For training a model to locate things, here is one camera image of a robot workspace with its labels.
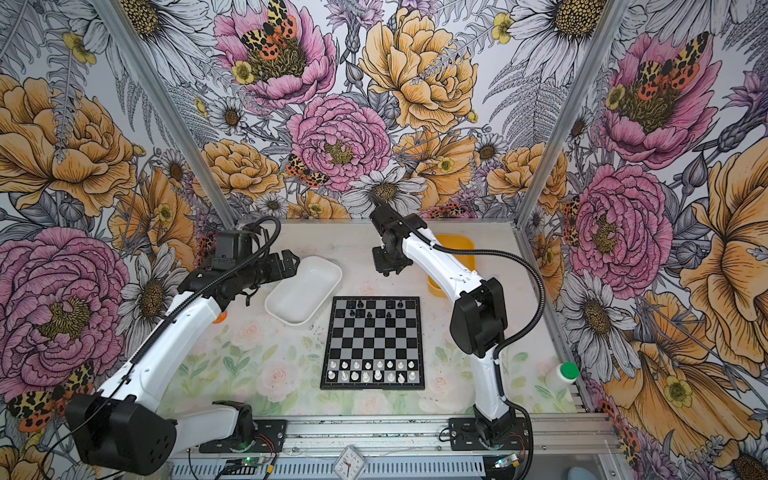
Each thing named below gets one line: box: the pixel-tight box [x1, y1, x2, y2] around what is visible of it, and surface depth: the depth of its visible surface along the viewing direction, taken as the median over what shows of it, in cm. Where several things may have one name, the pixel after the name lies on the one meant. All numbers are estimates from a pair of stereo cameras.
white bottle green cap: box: [545, 361, 580, 392], surface depth 78 cm
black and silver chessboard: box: [320, 296, 425, 391], surface depth 89 cm
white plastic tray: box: [265, 256, 343, 326], surface depth 98 cm
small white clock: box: [333, 445, 365, 480], surface depth 70 cm
